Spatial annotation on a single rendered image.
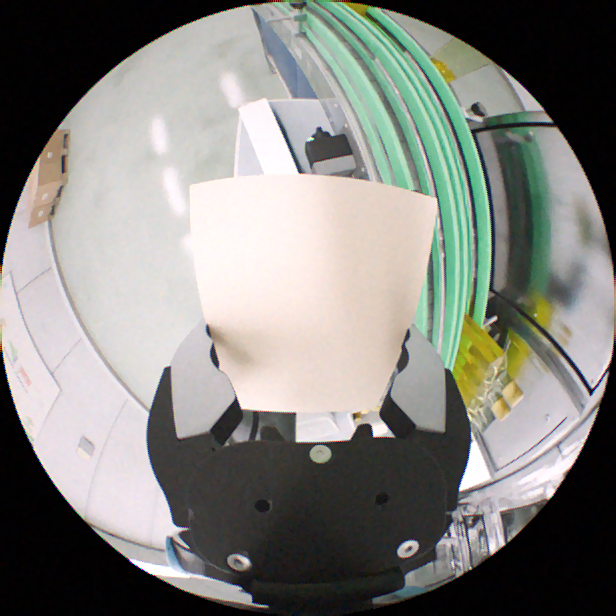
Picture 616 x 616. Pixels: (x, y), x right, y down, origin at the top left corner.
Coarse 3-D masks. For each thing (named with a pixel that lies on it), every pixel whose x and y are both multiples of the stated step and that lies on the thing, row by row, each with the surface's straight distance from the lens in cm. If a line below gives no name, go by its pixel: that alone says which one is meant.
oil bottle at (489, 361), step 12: (468, 324) 49; (468, 336) 46; (480, 336) 46; (468, 348) 46; (480, 348) 44; (492, 348) 45; (468, 360) 47; (480, 360) 44; (492, 360) 42; (504, 360) 44; (480, 372) 45; (492, 372) 42
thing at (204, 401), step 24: (192, 336) 11; (192, 360) 10; (216, 360) 11; (192, 384) 9; (216, 384) 8; (192, 408) 8; (216, 408) 8; (240, 408) 8; (192, 432) 7; (216, 432) 8
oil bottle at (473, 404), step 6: (456, 372) 54; (456, 378) 55; (462, 378) 53; (462, 384) 53; (462, 390) 54; (468, 390) 51; (462, 396) 55; (468, 396) 52; (474, 396) 51; (468, 402) 53; (474, 402) 51; (480, 402) 51; (486, 402) 52; (468, 408) 54; (474, 408) 52; (480, 408) 52
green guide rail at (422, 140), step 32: (320, 0) 66; (352, 32) 53; (384, 64) 43; (416, 96) 37; (416, 128) 38; (416, 160) 39; (448, 192) 33; (448, 224) 35; (448, 256) 37; (448, 288) 40; (448, 320) 43; (448, 352) 47
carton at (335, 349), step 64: (192, 192) 10; (256, 192) 9; (320, 192) 9; (384, 192) 10; (256, 256) 9; (320, 256) 9; (384, 256) 10; (256, 320) 11; (320, 320) 10; (384, 320) 11; (256, 384) 14; (320, 384) 14; (384, 384) 16
